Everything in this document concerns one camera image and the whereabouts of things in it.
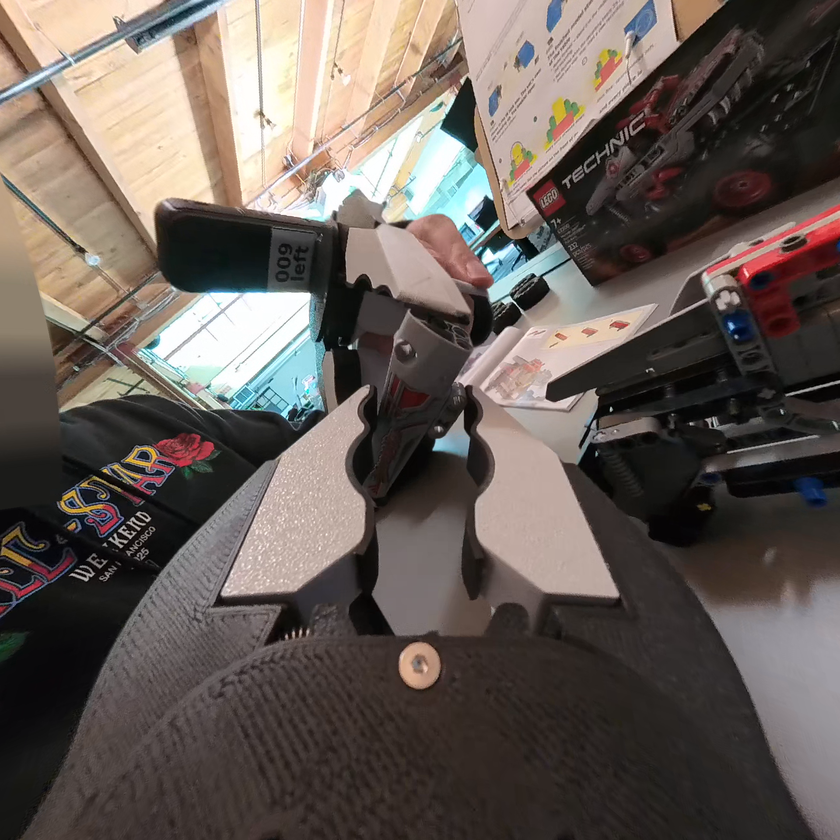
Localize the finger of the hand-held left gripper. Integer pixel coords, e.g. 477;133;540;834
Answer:
354;292;411;349
344;225;476;317

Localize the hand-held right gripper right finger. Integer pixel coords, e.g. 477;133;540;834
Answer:
461;386;622;626

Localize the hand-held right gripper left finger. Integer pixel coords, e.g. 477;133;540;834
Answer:
220;386;378;610

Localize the grey red toy body panel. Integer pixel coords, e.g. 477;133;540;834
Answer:
364;311;475;506

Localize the toy truck chassis model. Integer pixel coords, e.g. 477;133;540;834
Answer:
545;203;840;547

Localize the grey desk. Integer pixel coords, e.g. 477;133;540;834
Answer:
367;190;840;840

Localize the person's left hand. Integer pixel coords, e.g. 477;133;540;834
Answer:
407;214;496;291

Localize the building instruction booklet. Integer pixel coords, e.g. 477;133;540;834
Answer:
459;303;659;413

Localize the person's black printed sweatshirt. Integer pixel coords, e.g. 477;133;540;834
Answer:
0;394;322;840

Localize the white printed instruction sheet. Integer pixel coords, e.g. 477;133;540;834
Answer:
456;0;680;194

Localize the black toy set box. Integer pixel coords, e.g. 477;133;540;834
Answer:
525;0;840;287

